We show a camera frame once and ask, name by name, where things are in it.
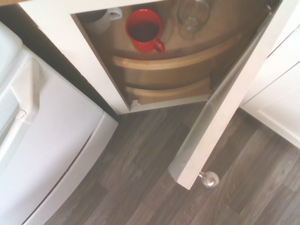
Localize red mug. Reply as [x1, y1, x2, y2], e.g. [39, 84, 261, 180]
[125, 8, 165, 54]

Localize white corner cabinet door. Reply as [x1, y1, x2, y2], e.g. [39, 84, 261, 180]
[168, 0, 300, 191]

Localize empty wooden turntable shelf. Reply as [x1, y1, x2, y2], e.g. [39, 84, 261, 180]
[124, 77, 213, 105]

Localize white panelled cabinet door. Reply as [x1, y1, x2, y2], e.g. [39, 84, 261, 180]
[239, 30, 300, 143]

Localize white oven door handle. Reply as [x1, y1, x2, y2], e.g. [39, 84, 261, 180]
[0, 57, 42, 175]

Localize white electric stove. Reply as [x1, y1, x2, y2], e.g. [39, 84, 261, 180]
[0, 21, 119, 225]

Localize round metal door knob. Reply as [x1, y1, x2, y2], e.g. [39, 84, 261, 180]
[198, 171, 220, 189]

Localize clear glass jar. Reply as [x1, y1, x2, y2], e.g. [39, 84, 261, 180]
[176, 0, 210, 39]

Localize wooden turntable shelf with mugs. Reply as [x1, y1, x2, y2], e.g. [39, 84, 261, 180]
[79, 0, 270, 71]

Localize white corner cabinet frame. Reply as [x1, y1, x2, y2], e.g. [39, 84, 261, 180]
[17, 0, 285, 115]

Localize white mug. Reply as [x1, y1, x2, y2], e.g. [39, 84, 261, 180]
[82, 7, 123, 35]

